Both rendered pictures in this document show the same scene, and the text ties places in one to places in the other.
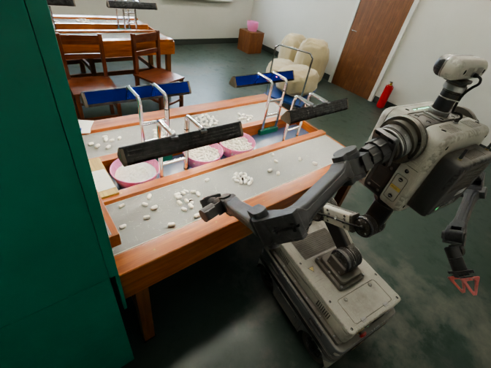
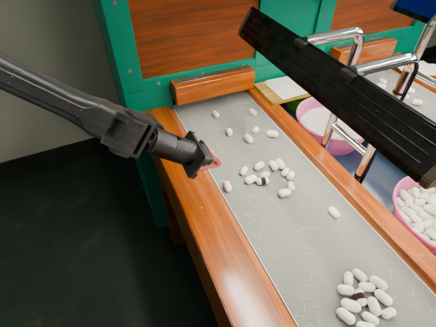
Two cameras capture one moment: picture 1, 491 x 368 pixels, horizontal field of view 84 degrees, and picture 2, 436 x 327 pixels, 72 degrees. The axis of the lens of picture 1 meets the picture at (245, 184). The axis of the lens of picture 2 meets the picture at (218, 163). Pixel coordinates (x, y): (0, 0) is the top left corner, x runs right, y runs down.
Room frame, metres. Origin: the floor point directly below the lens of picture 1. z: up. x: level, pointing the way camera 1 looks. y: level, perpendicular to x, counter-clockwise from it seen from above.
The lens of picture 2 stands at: (1.10, -0.31, 1.38)
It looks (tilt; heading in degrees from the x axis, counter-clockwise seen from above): 44 degrees down; 112
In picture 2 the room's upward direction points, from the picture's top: straight up
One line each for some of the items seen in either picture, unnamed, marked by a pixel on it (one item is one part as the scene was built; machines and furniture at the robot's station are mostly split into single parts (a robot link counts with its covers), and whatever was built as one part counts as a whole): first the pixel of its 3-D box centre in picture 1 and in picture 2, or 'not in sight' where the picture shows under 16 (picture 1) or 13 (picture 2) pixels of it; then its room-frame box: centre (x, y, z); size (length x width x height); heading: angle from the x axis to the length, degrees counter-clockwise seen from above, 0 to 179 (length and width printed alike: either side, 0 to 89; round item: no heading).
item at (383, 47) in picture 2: not in sight; (363, 51); (1.21, 1.06, 0.83); 0.30 x 0.06 x 0.07; 45
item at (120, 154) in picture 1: (187, 139); (320, 69); (1.08, 0.31, 1.08); 0.62 x 0.08 x 0.07; 135
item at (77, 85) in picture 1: (92, 85); not in sight; (2.71, 1.84, 0.46); 0.44 x 0.44 x 0.91; 43
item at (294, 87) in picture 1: (297, 79); not in sight; (4.46, -0.47, 0.41); 0.74 x 0.56 x 0.39; 139
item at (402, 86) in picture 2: (180, 160); (331, 129); (1.14, 0.36, 0.90); 0.20 x 0.19 x 0.45; 135
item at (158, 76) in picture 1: (159, 76); not in sight; (3.33, 1.33, 0.46); 0.44 x 0.44 x 0.91; 68
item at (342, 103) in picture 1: (318, 109); not in sight; (1.77, -0.37, 1.08); 0.62 x 0.08 x 0.07; 135
